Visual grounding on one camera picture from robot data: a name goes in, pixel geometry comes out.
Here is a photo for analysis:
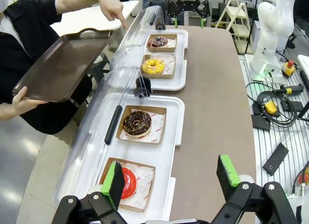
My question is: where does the black plate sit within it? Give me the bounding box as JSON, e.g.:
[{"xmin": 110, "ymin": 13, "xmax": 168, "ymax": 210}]
[{"xmin": 280, "ymin": 99, "xmax": 304, "ymax": 112}]

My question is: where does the cardboard box of yellow donut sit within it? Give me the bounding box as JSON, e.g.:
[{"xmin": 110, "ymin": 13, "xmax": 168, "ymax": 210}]
[{"xmin": 140, "ymin": 53, "xmax": 176, "ymax": 80}]

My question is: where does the person's left hand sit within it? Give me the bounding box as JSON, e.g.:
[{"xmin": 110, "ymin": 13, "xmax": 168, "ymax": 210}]
[{"xmin": 100, "ymin": 0, "xmax": 129, "ymax": 30}]

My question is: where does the black and yellow handle device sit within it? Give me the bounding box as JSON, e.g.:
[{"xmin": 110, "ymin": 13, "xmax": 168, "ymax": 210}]
[{"xmin": 280, "ymin": 84, "xmax": 304, "ymax": 96}]

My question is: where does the person's right hand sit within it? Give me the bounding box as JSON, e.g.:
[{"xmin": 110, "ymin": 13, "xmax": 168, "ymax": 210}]
[{"xmin": 12, "ymin": 86, "xmax": 49, "ymax": 114}]

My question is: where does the clear plastic display lid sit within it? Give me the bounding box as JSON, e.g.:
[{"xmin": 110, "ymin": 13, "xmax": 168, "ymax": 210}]
[
  {"xmin": 53, "ymin": 66, "xmax": 153, "ymax": 208},
  {"xmin": 109, "ymin": 5, "xmax": 166, "ymax": 73}
]

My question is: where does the brown plastic serving tray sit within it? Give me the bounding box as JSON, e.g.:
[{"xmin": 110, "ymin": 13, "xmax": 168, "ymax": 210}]
[{"xmin": 12, "ymin": 28, "xmax": 114, "ymax": 103}]

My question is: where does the person in black shirt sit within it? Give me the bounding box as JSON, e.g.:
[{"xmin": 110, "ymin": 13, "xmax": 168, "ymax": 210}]
[{"xmin": 0, "ymin": 0, "xmax": 93, "ymax": 135}]

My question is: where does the red glazed donut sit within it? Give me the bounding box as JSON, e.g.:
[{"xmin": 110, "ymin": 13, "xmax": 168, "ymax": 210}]
[{"xmin": 120, "ymin": 167, "xmax": 139, "ymax": 200}]

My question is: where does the cardboard box of red donut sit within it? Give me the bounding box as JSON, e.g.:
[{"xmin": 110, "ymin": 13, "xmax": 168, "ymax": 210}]
[{"xmin": 99, "ymin": 157, "xmax": 156, "ymax": 213}]

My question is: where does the cardboard box of dark donut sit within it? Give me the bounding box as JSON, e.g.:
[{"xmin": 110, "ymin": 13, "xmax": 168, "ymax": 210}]
[{"xmin": 145, "ymin": 33, "xmax": 178, "ymax": 53}]

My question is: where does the white table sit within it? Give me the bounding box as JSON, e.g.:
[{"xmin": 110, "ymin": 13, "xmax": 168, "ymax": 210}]
[{"xmin": 50, "ymin": 0, "xmax": 140, "ymax": 37}]

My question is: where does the white display tray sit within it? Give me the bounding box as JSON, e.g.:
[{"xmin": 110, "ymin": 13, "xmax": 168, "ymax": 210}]
[
  {"xmin": 141, "ymin": 28, "xmax": 189, "ymax": 92},
  {"xmin": 84, "ymin": 92, "xmax": 186, "ymax": 224}
]

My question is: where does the yellow red stop button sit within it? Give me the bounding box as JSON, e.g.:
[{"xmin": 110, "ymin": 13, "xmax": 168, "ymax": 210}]
[{"xmin": 297, "ymin": 165, "xmax": 309, "ymax": 186}]

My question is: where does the black coiled cable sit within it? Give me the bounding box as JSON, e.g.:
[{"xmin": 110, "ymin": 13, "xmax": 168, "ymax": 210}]
[{"xmin": 245, "ymin": 81, "xmax": 300, "ymax": 128}]

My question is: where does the white step ladder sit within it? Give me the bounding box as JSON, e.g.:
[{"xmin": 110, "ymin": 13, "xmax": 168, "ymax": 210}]
[{"xmin": 225, "ymin": 0, "xmax": 254, "ymax": 55}]

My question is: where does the yellow emergency stop box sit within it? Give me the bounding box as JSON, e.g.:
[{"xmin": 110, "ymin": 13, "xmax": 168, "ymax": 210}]
[{"xmin": 280, "ymin": 60, "xmax": 296, "ymax": 78}]

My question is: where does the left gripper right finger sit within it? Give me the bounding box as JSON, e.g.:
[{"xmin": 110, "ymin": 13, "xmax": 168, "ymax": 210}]
[{"xmin": 212, "ymin": 154, "xmax": 299, "ymax": 224}]

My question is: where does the person's right forearm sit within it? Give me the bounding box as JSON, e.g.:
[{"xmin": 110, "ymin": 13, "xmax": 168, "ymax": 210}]
[{"xmin": 0, "ymin": 102, "xmax": 17, "ymax": 121}]

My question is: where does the black flat panel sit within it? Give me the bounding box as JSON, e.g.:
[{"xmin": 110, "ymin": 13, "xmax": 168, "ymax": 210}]
[{"xmin": 261, "ymin": 142, "xmax": 290, "ymax": 176}]

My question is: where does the chocolate donut with orange sprinkles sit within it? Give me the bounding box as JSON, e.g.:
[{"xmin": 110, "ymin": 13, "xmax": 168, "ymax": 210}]
[{"xmin": 122, "ymin": 110, "xmax": 153, "ymax": 138}]

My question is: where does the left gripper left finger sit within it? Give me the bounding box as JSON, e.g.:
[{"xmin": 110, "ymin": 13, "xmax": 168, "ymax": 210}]
[{"xmin": 54, "ymin": 161, "xmax": 126, "ymax": 224}]

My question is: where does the yellow glazed donut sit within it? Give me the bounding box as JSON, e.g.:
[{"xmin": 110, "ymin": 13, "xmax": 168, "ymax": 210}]
[{"xmin": 141, "ymin": 58, "xmax": 166, "ymax": 75}]

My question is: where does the dark donut with white sprinkles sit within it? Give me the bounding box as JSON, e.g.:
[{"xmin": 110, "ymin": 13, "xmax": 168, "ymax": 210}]
[{"xmin": 148, "ymin": 35, "xmax": 169, "ymax": 48}]

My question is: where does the cardboard box of chocolate donut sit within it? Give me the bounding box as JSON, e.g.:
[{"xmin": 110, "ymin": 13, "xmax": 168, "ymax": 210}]
[{"xmin": 116, "ymin": 104, "xmax": 168, "ymax": 145}]

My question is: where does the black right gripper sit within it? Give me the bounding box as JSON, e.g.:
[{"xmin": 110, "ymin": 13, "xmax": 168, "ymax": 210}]
[{"xmin": 167, "ymin": 0, "xmax": 211, "ymax": 29}]

